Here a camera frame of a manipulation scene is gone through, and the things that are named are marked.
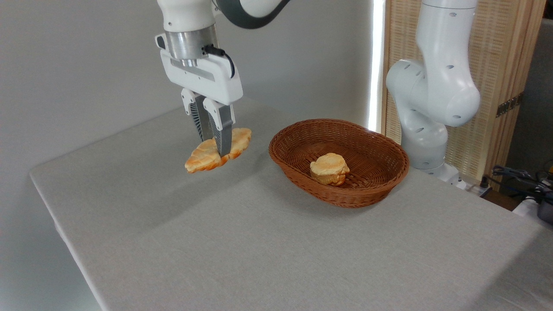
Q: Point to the metal screen hinge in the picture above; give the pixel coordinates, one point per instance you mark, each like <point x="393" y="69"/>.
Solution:
<point x="509" y="105"/>

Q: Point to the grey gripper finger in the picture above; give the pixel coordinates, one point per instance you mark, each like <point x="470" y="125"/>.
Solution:
<point x="224" y="134"/>
<point x="198" y="119"/>

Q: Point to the croissant shaped bread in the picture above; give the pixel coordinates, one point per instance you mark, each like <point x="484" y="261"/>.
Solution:
<point x="203" y="157"/>

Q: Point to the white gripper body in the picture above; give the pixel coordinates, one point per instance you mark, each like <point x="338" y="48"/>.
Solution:
<point x="207" y="77"/>

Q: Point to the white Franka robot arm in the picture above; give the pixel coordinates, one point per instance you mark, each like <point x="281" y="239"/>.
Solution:
<point x="445" y="86"/>

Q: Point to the grey tablecloth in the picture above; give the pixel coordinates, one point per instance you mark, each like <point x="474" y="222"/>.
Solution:
<point x="281" y="250"/>

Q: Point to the wooden folding screen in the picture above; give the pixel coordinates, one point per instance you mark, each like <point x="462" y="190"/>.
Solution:
<point x="497" y="43"/>

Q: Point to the round bread bun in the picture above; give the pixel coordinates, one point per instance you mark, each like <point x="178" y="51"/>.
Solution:
<point x="329" y="169"/>

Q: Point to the brown wicker basket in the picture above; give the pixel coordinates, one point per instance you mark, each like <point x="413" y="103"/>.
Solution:
<point x="380" y="190"/>

